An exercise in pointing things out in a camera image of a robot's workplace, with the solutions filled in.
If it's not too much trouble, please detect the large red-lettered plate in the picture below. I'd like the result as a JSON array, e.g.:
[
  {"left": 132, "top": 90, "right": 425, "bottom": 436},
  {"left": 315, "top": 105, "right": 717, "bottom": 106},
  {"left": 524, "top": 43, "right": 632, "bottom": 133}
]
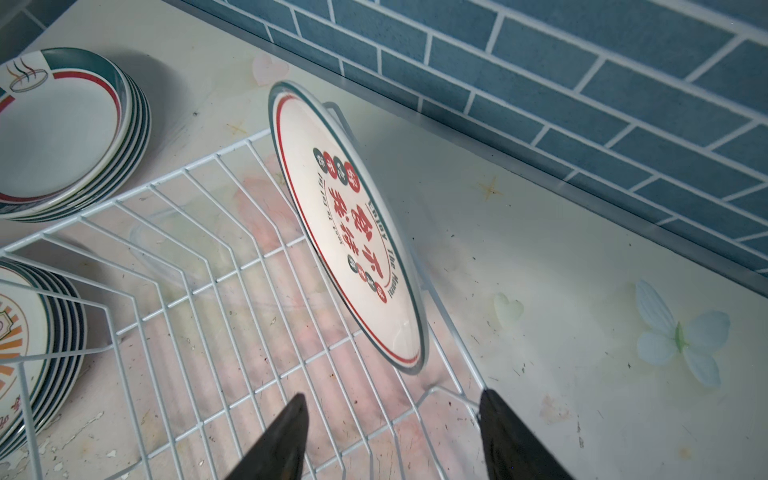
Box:
[
  {"left": 12, "top": 76, "right": 152, "bottom": 223},
  {"left": 269, "top": 81, "right": 429, "bottom": 375}
]

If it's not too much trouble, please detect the white wire dish rack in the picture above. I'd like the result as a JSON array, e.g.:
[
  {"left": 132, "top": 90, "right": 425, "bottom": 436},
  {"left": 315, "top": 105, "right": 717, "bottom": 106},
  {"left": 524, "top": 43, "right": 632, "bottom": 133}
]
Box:
[{"left": 1, "top": 132, "right": 486, "bottom": 479}]

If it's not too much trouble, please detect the small orange sunburst plate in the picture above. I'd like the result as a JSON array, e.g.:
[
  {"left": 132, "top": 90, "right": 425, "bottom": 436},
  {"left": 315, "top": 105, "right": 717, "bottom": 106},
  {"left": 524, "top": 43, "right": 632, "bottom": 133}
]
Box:
[{"left": 1, "top": 266, "right": 50, "bottom": 442}]

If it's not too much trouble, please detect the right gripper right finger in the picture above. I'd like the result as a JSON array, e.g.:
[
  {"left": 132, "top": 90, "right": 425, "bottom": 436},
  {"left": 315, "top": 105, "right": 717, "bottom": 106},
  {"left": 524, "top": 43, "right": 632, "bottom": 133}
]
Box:
[{"left": 478, "top": 388, "right": 572, "bottom": 479}]

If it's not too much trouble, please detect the large steam-logo green-red plate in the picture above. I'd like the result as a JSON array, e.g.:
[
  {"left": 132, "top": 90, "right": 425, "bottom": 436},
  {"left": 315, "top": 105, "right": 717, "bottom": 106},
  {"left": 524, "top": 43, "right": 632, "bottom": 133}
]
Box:
[{"left": 1, "top": 47, "right": 135, "bottom": 219}]

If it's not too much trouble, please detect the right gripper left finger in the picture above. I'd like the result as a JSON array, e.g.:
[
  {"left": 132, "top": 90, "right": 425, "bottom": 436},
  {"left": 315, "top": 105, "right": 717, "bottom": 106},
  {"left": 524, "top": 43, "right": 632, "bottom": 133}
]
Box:
[{"left": 226, "top": 393, "right": 309, "bottom": 480}]

